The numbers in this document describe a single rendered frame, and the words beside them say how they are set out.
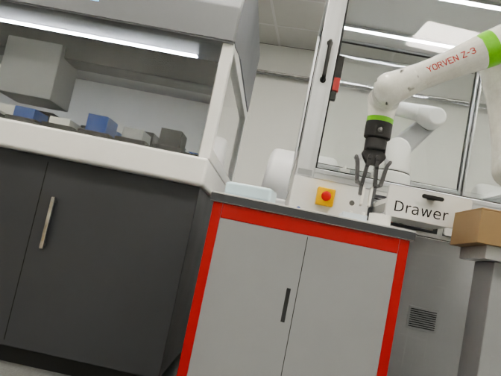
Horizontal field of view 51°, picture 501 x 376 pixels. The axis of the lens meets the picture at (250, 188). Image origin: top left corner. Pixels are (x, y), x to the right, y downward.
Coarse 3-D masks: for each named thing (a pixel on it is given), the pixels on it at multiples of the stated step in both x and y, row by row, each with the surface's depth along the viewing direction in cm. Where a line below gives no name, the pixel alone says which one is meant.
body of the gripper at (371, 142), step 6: (372, 138) 179; (378, 138) 178; (366, 144) 180; (372, 144) 178; (378, 144) 178; (384, 144) 179; (366, 150) 180; (372, 150) 180; (378, 150) 180; (384, 150) 179; (366, 156) 180; (372, 156) 180; (384, 156) 180; (366, 162) 180; (372, 162) 180
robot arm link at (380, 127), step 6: (372, 120) 179; (378, 120) 178; (366, 126) 181; (372, 126) 179; (378, 126) 178; (384, 126) 177; (390, 126) 179; (366, 132) 180; (372, 132) 178; (378, 132) 177; (384, 132) 178; (390, 132) 179; (366, 138) 184; (384, 138) 179; (390, 138) 180
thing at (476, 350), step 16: (464, 256) 172; (480, 256) 155; (496, 256) 151; (480, 272) 165; (496, 272) 154; (480, 288) 162; (496, 288) 153; (480, 304) 159; (496, 304) 153; (480, 320) 157; (496, 320) 152; (464, 336) 169; (480, 336) 154; (496, 336) 151; (464, 352) 166; (480, 352) 152; (496, 352) 151; (464, 368) 163; (480, 368) 151; (496, 368) 150
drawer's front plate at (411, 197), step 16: (400, 192) 182; (416, 192) 182; (432, 192) 182; (400, 208) 182; (416, 208) 182; (432, 208) 181; (448, 208) 181; (464, 208) 181; (432, 224) 181; (448, 224) 181
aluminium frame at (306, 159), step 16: (336, 0) 226; (336, 16) 225; (320, 32) 314; (336, 32) 225; (320, 48) 224; (336, 48) 224; (320, 64) 224; (336, 64) 224; (320, 96) 222; (304, 112) 314; (320, 112) 221; (304, 128) 220; (320, 128) 220; (304, 144) 220; (320, 144) 221; (304, 160) 219; (304, 176) 218; (320, 176) 218; (336, 176) 217; (352, 176) 217; (288, 192) 290; (496, 208) 214
